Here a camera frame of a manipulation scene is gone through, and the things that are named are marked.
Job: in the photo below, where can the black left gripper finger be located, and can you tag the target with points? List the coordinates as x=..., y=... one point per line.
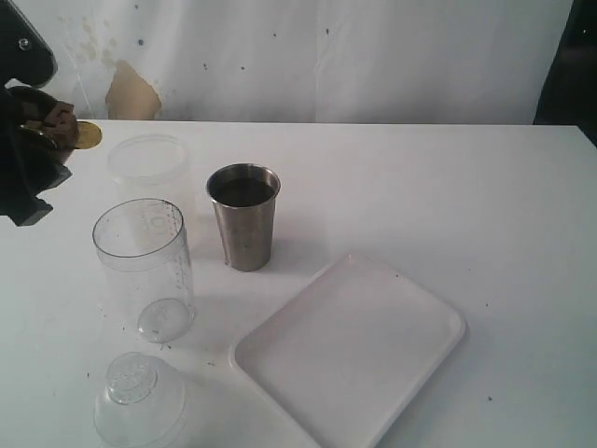
x=25, y=55

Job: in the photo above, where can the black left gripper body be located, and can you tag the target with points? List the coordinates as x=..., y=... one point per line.
x=22, y=179

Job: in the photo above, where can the brown wooden round cup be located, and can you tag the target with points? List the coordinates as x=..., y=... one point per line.
x=22, y=94

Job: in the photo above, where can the clear plastic shaker body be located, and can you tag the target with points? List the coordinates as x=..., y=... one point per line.
x=142, y=245

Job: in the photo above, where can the stainless steel cup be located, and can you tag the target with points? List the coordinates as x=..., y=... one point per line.
x=244, y=198

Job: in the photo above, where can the clear plastic shaker lid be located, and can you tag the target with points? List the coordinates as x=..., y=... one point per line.
x=142, y=403

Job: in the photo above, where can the clear plastic container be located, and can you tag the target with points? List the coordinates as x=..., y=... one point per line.
x=153, y=166

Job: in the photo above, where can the white plastic tray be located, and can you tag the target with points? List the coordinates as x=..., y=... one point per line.
x=343, y=358

